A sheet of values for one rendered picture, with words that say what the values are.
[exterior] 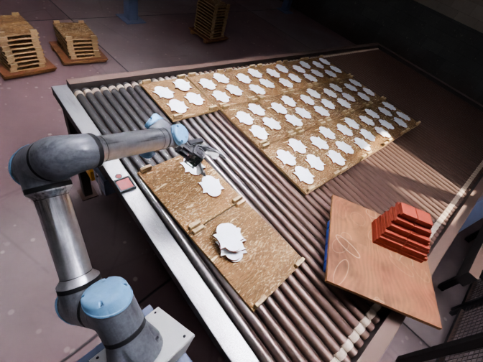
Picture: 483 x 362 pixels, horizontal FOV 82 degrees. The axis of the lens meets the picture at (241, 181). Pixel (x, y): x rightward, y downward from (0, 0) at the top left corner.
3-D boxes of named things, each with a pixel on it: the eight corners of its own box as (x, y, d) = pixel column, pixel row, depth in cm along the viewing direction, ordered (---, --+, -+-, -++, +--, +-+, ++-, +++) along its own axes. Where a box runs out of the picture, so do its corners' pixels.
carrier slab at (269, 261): (252, 313, 107) (254, 312, 105) (188, 236, 121) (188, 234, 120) (302, 261, 128) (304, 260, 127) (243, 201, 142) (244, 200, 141)
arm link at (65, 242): (86, 340, 73) (20, 138, 67) (58, 331, 81) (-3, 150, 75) (124, 312, 84) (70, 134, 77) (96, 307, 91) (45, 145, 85)
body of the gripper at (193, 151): (194, 170, 121) (171, 153, 117) (198, 159, 128) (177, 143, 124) (205, 159, 118) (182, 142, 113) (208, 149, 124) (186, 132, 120)
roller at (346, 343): (347, 360, 109) (354, 358, 105) (121, 88, 184) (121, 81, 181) (353, 351, 112) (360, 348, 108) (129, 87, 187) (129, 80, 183)
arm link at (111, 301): (118, 350, 68) (94, 306, 65) (88, 340, 75) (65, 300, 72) (153, 312, 78) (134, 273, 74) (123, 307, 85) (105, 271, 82)
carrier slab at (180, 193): (187, 235, 121) (187, 233, 120) (136, 174, 135) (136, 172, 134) (242, 200, 142) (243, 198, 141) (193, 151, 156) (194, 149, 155)
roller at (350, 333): (353, 351, 112) (361, 348, 108) (129, 87, 187) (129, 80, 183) (359, 342, 115) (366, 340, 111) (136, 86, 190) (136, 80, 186)
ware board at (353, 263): (438, 330, 112) (442, 328, 110) (324, 281, 112) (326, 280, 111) (418, 232, 147) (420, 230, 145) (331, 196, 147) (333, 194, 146)
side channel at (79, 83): (72, 98, 168) (69, 84, 161) (68, 93, 170) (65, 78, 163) (374, 51, 403) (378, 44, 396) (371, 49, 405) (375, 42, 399)
